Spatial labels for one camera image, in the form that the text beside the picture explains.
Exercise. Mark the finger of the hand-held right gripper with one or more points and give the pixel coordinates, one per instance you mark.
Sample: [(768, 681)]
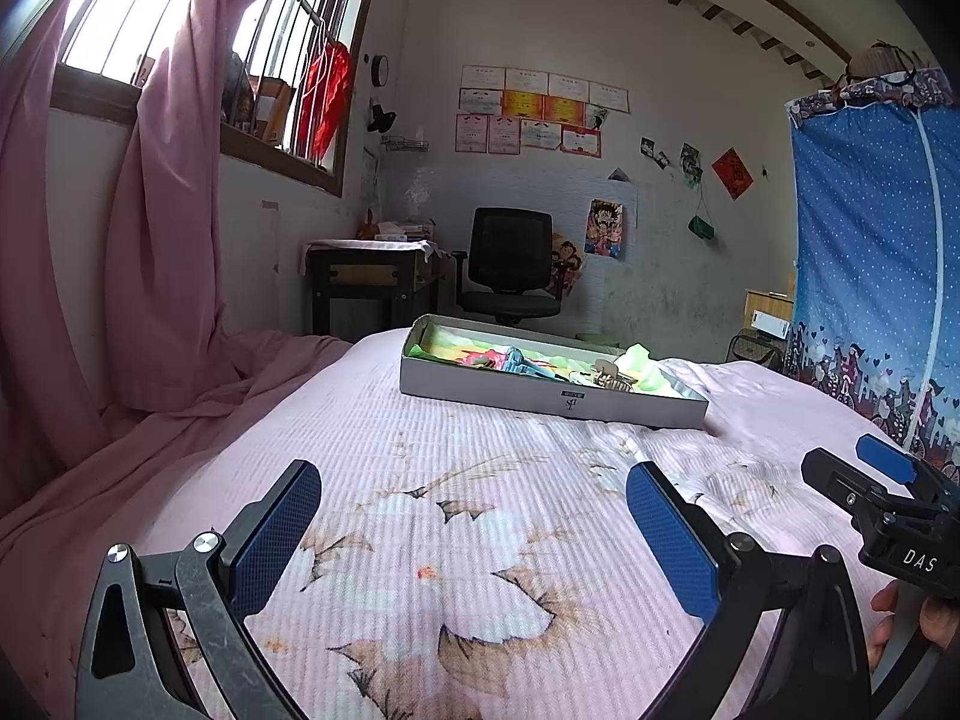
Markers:
[(847, 480), (885, 457)]

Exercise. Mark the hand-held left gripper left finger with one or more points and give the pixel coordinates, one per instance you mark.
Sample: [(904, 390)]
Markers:
[(274, 532)]

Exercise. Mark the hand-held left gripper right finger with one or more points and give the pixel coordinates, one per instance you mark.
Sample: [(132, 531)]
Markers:
[(671, 540)]

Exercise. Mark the white cardboard box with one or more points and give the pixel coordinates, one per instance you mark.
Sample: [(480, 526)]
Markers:
[(487, 397)]

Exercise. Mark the person's right hand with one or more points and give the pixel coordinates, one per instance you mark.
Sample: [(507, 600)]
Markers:
[(941, 619)]

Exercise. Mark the yellow wooden board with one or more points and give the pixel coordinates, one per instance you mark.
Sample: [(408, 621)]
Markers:
[(769, 311)]

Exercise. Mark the blue patterned curtain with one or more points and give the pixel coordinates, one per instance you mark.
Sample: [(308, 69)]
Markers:
[(862, 240)]

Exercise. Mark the blue hair claw clip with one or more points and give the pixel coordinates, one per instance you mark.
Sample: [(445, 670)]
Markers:
[(525, 361)]

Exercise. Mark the dark wooden desk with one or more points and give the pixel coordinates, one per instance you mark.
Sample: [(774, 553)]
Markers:
[(360, 277)]

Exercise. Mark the green hanging pouch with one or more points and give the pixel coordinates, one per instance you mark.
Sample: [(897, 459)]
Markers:
[(702, 227)]

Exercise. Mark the orange cartoon poster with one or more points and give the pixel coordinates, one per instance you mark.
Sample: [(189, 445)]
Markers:
[(568, 266)]

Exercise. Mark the pink curtain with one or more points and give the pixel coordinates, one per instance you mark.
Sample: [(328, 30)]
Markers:
[(37, 277), (172, 240)]

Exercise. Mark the colourful cartoon poster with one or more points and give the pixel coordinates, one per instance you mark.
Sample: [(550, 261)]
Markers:
[(604, 229)]

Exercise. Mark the red paper square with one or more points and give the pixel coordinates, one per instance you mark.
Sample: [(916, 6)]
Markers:
[(733, 174)]

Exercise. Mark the pile of papers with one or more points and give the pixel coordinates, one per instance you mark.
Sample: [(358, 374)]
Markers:
[(401, 231)]

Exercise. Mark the black office chair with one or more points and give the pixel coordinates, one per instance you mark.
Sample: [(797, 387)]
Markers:
[(510, 255)]

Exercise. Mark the brown cardboard box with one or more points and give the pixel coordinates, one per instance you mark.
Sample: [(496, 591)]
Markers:
[(271, 109)]

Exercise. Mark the red hanging cloth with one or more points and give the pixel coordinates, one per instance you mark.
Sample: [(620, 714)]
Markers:
[(326, 101)]

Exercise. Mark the barred window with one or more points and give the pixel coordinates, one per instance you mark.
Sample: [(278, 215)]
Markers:
[(112, 37)]

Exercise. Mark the dark wall photos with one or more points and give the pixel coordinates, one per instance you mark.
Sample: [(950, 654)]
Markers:
[(690, 163)]

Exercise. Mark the small wall photos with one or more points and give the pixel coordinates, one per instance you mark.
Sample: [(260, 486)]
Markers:
[(654, 152)]

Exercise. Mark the black hanging wall item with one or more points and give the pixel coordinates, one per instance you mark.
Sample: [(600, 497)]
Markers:
[(382, 120)]

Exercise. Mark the group of wall certificates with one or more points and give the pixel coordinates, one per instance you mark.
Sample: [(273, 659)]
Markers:
[(540, 112)]

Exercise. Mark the round wall clock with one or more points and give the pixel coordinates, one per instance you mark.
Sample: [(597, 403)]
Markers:
[(379, 70)]

